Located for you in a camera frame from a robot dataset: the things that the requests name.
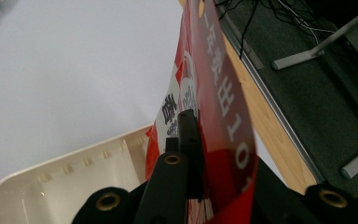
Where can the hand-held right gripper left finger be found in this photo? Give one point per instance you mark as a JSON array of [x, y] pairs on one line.
[[171, 186]]

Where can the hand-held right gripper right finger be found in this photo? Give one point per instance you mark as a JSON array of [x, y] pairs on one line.
[[273, 199]]

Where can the white plastic box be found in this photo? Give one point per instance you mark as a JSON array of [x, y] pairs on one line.
[[74, 180]]

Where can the red snack packet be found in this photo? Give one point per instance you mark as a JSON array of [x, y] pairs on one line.
[[223, 93]]

